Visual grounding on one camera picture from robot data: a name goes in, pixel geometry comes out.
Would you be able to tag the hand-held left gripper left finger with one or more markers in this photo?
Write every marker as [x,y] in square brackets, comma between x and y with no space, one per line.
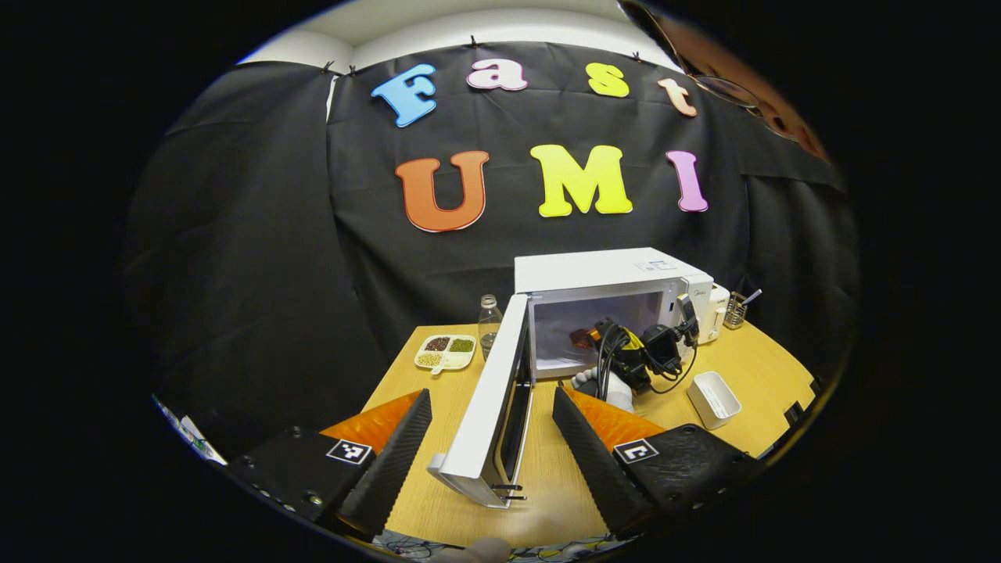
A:
[395,461]

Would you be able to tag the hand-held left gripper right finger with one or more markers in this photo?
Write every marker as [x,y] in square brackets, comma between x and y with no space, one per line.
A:
[586,461]

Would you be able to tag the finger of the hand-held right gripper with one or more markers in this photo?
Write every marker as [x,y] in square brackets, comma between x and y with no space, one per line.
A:
[596,335]

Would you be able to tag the brown meat piece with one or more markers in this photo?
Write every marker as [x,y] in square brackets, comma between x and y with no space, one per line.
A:
[577,338]

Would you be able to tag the white microwave oven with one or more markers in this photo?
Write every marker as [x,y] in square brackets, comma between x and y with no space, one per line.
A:
[485,422]

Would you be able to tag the white toaster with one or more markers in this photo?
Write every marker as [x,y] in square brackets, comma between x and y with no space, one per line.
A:
[719,313]

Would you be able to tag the white rectangular plastic container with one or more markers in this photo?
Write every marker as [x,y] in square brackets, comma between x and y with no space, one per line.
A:
[712,399]

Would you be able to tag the clear plastic water bottle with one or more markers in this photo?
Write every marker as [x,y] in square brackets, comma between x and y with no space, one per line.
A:
[489,320]

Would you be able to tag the white divided dish of beans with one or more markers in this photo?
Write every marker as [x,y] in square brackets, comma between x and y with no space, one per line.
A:
[446,352]

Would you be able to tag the white printed strip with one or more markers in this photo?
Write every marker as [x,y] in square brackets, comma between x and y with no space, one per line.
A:
[191,438]

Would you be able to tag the thin-framed eyeglasses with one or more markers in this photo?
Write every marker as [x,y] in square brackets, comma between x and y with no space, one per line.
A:
[727,92]

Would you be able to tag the person's head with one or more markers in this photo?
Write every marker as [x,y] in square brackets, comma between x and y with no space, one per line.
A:
[719,62]

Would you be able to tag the black table edge bracket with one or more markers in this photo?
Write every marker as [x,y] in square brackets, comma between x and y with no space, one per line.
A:
[794,412]

